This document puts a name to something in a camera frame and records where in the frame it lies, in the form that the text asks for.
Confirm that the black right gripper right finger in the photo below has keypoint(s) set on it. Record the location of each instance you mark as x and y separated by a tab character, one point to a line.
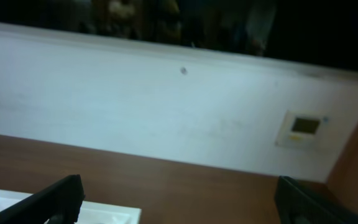
297	204

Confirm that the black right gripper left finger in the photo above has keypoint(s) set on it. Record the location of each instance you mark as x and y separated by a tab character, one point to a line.
59	203

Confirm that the white cutlery tray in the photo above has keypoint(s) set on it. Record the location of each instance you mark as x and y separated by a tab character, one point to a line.
90	212

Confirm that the white wall thermostat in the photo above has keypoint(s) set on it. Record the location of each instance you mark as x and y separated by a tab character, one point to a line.
301	130

